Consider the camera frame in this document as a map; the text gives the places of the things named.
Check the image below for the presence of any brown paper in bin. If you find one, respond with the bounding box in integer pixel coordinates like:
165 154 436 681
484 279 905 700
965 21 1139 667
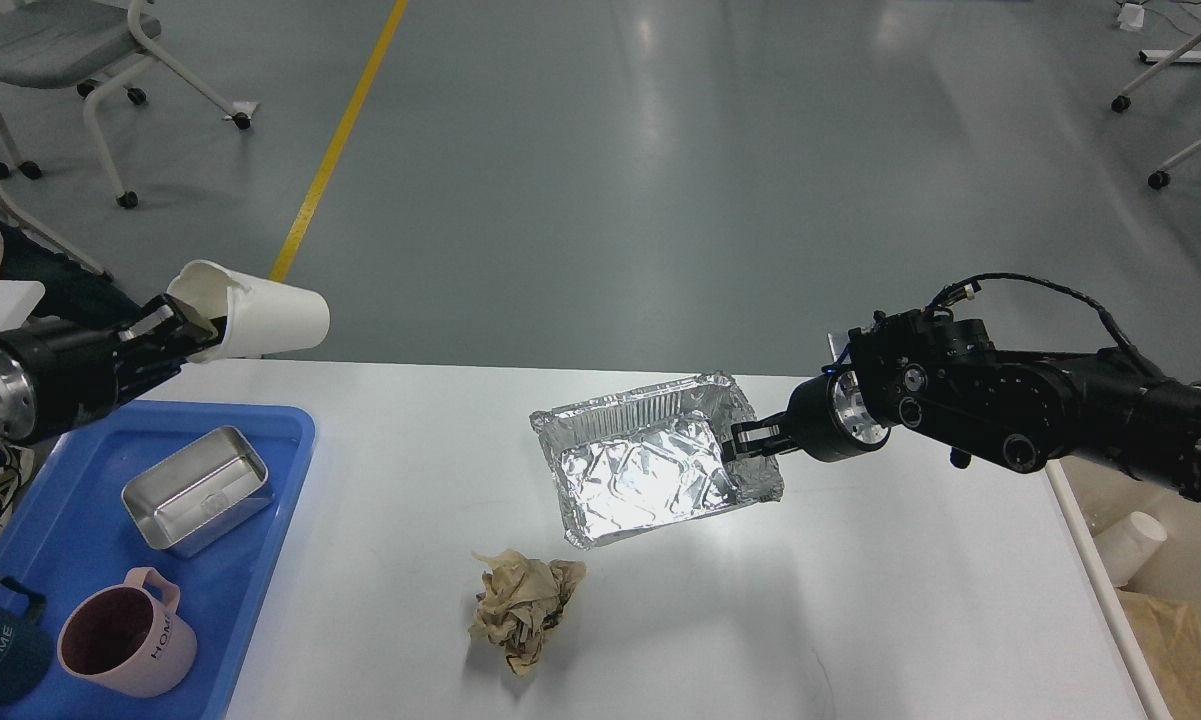
1115 589 1201 719

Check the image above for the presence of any brown paper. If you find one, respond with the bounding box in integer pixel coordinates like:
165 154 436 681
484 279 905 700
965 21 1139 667
468 550 588 678
1115 589 1201 719

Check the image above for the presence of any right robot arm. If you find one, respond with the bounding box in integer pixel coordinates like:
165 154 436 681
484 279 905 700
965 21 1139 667
722 274 1201 505

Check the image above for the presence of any white paper cup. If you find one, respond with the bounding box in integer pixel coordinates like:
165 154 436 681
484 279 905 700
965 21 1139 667
167 260 330 364

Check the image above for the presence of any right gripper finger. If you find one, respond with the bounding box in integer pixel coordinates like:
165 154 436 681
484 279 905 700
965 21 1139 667
721 415 793 462

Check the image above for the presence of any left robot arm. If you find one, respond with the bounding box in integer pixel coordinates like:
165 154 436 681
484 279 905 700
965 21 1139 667
0 293 228 445

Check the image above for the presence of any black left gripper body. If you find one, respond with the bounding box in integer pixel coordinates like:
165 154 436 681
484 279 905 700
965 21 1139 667
0 322 151 445

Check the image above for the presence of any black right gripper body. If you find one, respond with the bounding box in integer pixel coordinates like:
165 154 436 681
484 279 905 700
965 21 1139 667
785 370 891 462

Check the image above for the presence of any paper cup in bin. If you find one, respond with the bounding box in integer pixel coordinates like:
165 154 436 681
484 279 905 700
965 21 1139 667
1093 511 1169 588

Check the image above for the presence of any white chair legs right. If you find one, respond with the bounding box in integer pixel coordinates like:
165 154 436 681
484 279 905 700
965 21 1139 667
1110 0 1201 191

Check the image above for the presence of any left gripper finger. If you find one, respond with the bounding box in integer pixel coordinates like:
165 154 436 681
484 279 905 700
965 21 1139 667
120 305 226 386

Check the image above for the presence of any square steel tray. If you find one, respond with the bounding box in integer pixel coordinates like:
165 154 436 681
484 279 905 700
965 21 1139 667
121 427 275 559

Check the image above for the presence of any person in jeans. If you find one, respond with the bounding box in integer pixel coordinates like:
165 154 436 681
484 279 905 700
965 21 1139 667
0 222 143 329

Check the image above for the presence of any dark blue mug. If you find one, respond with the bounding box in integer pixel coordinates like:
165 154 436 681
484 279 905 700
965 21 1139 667
0 575 53 707

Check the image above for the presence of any pink ceramic mug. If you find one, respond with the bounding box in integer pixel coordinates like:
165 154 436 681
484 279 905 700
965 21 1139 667
56 568 199 700

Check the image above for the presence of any grey office chair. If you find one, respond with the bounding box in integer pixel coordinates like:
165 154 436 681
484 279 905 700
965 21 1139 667
0 1 252 209

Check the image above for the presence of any aluminium foil container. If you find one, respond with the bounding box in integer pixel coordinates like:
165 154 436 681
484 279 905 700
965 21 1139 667
530 373 785 550

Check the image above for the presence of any white side table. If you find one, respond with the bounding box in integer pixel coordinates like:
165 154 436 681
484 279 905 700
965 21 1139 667
0 281 44 332

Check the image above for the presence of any beige plastic bin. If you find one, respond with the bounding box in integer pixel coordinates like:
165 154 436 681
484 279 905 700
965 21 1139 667
1045 460 1201 719

